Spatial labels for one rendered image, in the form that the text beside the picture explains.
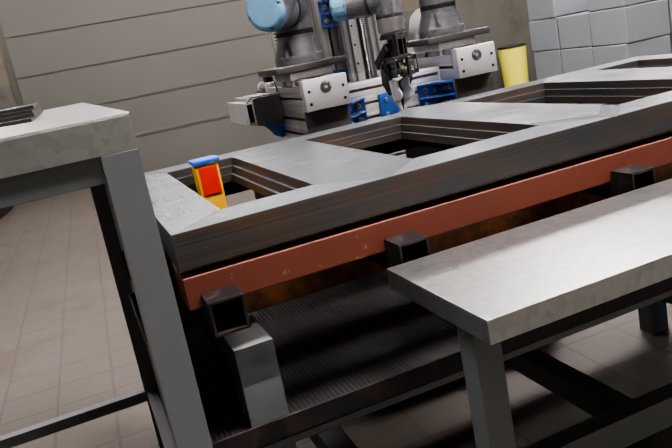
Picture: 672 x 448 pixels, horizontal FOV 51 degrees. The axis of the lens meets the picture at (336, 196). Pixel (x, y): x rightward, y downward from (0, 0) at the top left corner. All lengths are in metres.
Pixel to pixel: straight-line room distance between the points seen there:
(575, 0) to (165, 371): 5.83
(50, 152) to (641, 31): 5.25
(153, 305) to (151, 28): 8.05
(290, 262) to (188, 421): 0.29
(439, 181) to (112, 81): 7.77
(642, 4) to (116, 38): 5.68
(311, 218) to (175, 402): 0.34
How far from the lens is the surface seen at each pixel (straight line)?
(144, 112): 8.78
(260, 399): 1.10
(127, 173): 0.80
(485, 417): 1.01
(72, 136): 0.79
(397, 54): 1.94
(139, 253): 0.81
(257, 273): 1.03
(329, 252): 1.06
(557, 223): 1.14
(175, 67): 8.82
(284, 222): 1.03
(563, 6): 6.36
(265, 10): 2.03
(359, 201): 1.07
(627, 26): 5.68
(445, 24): 2.34
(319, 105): 2.02
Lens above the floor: 1.08
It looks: 12 degrees down
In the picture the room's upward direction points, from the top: 11 degrees counter-clockwise
